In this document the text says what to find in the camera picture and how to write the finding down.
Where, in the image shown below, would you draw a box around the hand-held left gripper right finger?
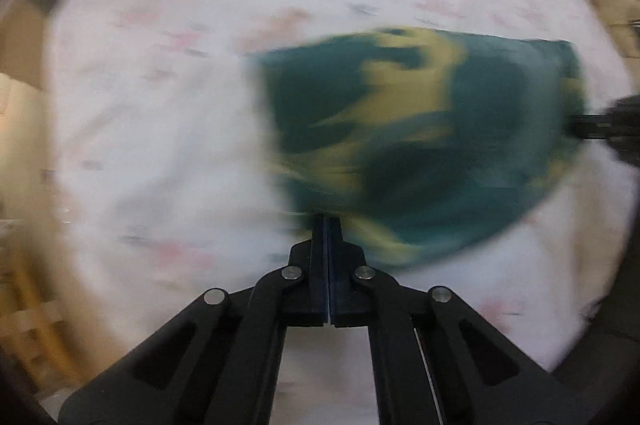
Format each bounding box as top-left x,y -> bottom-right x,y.
327,214 -> 592,425

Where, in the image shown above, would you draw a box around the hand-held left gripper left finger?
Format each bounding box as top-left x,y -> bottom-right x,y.
59,214 -> 329,425

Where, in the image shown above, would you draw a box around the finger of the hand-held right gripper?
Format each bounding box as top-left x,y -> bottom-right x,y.
567,113 -> 618,142

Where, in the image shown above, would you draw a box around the green camouflage pants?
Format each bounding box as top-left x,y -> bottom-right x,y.
245,26 -> 589,269

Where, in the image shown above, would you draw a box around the yellow wooden stool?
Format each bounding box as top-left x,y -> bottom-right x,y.
0,245 -> 78,388

